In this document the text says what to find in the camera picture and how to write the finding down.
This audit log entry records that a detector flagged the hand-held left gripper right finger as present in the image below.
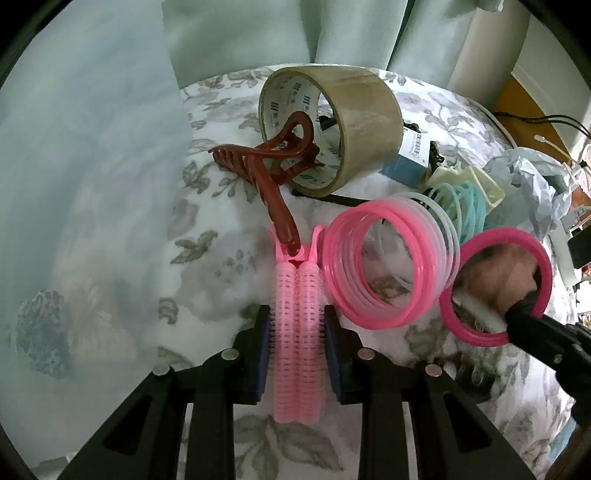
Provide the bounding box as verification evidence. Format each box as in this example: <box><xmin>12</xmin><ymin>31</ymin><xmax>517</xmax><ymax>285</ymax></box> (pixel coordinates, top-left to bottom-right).
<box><xmin>323</xmin><ymin>305</ymin><xmax>539</xmax><ymax>480</ymax></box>

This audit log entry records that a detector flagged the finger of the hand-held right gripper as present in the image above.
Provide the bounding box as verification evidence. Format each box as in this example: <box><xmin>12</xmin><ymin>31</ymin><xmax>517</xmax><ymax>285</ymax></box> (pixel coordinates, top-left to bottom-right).
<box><xmin>505</xmin><ymin>300</ymin><xmax>591</xmax><ymax>435</ymax></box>

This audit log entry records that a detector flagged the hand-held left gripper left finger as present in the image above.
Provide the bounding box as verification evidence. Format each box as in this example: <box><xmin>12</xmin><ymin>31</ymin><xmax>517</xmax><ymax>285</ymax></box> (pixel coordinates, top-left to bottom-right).
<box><xmin>60</xmin><ymin>305</ymin><xmax>271</xmax><ymax>480</ymax></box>

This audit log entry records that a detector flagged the pink hair roller clip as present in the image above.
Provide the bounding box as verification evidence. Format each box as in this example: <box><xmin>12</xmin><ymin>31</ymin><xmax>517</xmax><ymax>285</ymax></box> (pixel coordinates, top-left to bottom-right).
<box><xmin>268</xmin><ymin>224</ymin><xmax>329</xmax><ymax>424</ymax></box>

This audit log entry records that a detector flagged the pink white teal spring coil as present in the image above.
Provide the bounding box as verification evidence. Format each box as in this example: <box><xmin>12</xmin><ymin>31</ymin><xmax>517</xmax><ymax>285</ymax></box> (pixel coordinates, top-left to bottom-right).
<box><xmin>322</xmin><ymin>183</ymin><xmax>553</xmax><ymax>348</ymax></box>

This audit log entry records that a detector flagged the brown hair claw clip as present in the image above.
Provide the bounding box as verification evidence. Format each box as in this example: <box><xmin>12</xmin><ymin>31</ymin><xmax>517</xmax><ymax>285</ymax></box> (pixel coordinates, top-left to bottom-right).
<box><xmin>209</xmin><ymin>111</ymin><xmax>325</xmax><ymax>256</ymax></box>

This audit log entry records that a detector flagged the brown packing tape roll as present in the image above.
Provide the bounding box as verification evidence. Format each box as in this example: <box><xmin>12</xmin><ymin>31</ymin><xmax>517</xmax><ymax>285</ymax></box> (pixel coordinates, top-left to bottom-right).
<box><xmin>257</xmin><ymin>65</ymin><xmax>404</xmax><ymax>198</ymax></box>

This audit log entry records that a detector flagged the crumpled clear plastic bag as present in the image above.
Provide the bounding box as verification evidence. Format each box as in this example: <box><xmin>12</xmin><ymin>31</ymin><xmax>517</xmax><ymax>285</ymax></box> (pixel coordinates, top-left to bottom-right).
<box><xmin>482</xmin><ymin>148</ymin><xmax>578</xmax><ymax>241</ymax></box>

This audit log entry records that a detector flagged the black hair pin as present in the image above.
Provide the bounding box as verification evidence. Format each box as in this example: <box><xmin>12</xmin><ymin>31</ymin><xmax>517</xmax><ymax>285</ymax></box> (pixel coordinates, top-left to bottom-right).
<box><xmin>291</xmin><ymin>188</ymin><xmax>377</xmax><ymax>208</ymax></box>

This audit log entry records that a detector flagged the cream hair claw clip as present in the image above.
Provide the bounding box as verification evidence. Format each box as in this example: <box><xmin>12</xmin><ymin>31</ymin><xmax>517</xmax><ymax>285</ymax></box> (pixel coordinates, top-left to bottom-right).
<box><xmin>426</xmin><ymin>165</ymin><xmax>506</xmax><ymax>217</ymax></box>

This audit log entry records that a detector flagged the small blue white box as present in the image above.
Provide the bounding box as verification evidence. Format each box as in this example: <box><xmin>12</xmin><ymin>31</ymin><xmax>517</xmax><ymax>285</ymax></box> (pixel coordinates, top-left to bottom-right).
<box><xmin>381</xmin><ymin>124</ymin><xmax>437</xmax><ymax>188</ymax></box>

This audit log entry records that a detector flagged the green curtain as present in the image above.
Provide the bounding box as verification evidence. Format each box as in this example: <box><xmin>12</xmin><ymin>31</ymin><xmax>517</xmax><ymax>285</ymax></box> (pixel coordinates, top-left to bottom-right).
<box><xmin>161</xmin><ymin>0</ymin><xmax>476</xmax><ymax>90</ymax></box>

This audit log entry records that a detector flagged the black cable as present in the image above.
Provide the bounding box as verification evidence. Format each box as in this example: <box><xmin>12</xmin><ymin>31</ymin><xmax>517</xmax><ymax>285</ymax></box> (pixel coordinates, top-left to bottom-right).
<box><xmin>494</xmin><ymin>110</ymin><xmax>591</xmax><ymax>139</ymax></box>

